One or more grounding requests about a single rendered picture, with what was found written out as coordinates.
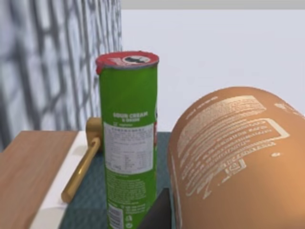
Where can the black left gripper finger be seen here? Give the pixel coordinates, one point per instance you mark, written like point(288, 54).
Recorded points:
point(160, 213)

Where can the orange metal can white print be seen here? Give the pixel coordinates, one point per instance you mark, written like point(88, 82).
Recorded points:
point(238, 162)

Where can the dark teal mat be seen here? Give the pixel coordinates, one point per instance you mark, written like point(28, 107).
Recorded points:
point(90, 190)

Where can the green chips tube red lid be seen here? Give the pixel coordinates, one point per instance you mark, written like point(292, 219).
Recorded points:
point(128, 133)

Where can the golden wooden mallet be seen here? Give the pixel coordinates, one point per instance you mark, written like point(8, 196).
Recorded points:
point(82, 164)

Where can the wooden board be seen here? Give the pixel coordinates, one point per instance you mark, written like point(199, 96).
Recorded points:
point(28, 176)

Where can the grey patterned wall panel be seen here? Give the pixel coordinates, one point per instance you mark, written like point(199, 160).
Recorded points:
point(52, 69)

